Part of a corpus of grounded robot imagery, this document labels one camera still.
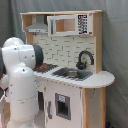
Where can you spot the grey toy ice dispenser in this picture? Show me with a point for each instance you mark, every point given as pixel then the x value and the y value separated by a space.
pixel 62 104

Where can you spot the white toy microwave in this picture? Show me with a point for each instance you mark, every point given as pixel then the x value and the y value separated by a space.
pixel 66 25

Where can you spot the black toy faucet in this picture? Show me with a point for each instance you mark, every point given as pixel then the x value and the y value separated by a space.
pixel 82 63

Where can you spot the wooden toy kitchen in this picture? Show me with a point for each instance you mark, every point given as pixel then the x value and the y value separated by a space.
pixel 73 82

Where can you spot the grey range hood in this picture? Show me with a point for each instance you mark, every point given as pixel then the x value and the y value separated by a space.
pixel 38 25

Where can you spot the white cupboard door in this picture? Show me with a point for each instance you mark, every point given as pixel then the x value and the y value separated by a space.
pixel 74 93

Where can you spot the black toy stovetop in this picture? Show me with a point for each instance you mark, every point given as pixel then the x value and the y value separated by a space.
pixel 45 68

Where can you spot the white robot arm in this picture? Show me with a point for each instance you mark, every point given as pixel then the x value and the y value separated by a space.
pixel 17 61

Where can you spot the grey toy sink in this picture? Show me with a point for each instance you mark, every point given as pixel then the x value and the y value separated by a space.
pixel 73 74

